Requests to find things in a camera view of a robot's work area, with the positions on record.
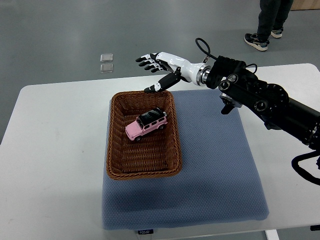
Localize standing person's dark trousers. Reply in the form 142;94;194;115
257;0;294;41

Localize brown wicker basket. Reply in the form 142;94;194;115
105;91;183;180

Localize grey sneaker right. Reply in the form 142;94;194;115
270;27;284;39

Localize blue-grey foam mat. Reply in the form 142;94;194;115
102;89;269;230

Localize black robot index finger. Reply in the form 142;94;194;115
135;52;159;63

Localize pink toy car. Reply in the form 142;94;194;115
125;107;168;141

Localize black sneaker left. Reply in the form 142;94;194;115
244;33;270;52

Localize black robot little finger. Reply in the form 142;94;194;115
150;67;167;73

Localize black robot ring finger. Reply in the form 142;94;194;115
144;63;162;70

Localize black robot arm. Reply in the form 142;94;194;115
136;52;320;151

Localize upper clear floor plate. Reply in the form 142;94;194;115
100;53;114;63

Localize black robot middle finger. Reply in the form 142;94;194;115
138;59;160;67

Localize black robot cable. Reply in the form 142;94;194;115
195;37;258;73

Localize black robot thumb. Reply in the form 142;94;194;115
143;70;181;93

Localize white table leg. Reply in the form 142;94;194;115
264;229;280;240

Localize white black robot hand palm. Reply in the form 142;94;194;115
156;52;210;87

